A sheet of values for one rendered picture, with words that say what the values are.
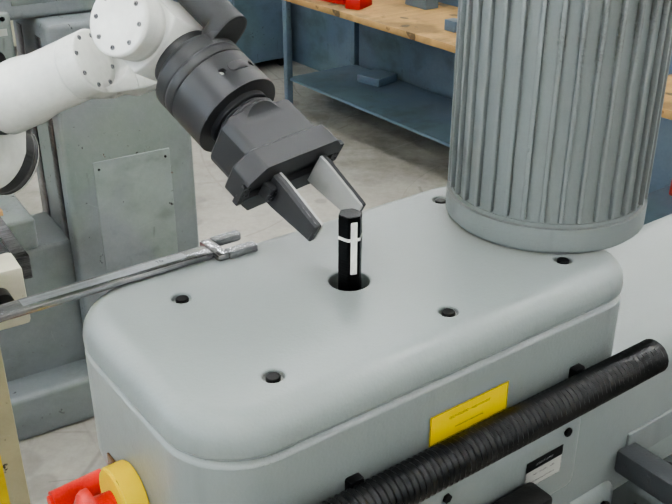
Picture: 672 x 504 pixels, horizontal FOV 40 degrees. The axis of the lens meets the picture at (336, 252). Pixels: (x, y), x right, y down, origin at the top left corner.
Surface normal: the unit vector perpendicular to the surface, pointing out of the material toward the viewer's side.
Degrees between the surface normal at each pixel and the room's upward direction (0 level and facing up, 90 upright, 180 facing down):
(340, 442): 90
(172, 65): 65
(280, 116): 30
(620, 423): 90
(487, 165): 90
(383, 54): 90
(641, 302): 0
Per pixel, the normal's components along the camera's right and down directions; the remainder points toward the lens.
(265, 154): 0.38, -0.62
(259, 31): 0.59, 0.36
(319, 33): -0.80, 0.27
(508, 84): -0.64, 0.35
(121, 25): -0.42, 0.04
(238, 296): 0.00, -0.89
